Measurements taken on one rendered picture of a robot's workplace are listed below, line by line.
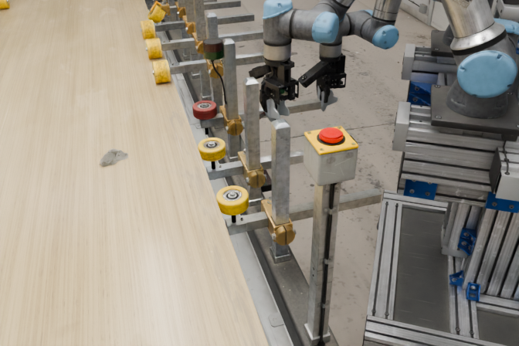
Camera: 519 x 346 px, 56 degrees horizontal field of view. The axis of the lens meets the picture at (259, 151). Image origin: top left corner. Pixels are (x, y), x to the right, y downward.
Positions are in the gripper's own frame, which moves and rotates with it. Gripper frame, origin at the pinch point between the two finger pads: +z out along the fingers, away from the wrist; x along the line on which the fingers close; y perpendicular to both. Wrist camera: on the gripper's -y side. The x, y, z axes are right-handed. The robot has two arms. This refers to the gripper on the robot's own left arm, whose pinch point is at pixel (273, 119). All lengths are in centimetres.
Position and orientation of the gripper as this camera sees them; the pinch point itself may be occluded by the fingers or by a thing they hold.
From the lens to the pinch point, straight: 143.9
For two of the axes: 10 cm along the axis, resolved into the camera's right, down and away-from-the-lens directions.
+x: 8.0, -3.3, 4.9
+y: 5.9, 4.2, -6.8
